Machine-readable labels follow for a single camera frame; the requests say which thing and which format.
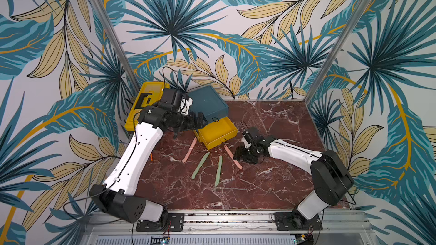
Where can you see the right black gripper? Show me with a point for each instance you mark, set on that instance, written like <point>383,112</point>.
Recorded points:
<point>247,153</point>

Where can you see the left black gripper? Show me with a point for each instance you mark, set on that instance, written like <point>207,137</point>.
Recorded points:
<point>193,125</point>

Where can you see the yellow drawer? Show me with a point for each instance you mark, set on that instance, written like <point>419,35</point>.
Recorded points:
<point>210,134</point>

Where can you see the pink knife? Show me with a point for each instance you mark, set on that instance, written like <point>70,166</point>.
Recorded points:
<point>232,157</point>
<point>190,150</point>

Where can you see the teal drawer cabinet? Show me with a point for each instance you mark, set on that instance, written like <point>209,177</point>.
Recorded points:
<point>207,101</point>

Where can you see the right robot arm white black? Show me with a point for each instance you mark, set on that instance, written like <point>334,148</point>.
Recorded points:
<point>331,179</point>

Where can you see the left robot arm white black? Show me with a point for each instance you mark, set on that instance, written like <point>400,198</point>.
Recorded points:
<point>116,195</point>

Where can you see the green knife left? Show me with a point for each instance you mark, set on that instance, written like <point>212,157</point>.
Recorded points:
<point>200,164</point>

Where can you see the green knife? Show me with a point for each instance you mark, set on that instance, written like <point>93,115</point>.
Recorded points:
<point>200,164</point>
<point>218,172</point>

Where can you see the green knife right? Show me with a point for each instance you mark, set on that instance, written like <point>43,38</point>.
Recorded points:
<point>218,172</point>

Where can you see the yellow black toolbox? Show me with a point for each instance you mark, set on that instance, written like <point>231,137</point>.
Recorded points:
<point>150,93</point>

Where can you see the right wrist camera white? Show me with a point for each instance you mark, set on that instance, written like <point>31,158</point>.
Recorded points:
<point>246,143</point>

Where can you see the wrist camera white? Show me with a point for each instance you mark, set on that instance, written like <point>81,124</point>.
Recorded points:
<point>186,102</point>
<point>246,143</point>

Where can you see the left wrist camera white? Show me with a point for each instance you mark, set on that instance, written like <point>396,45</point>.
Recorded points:
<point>186,102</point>

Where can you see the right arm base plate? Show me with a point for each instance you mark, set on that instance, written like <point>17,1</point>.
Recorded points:
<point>290,221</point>

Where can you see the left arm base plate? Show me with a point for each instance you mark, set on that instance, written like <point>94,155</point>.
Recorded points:
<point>172,222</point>

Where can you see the aluminium front rail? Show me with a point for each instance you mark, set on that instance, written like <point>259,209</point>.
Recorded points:
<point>236,227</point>

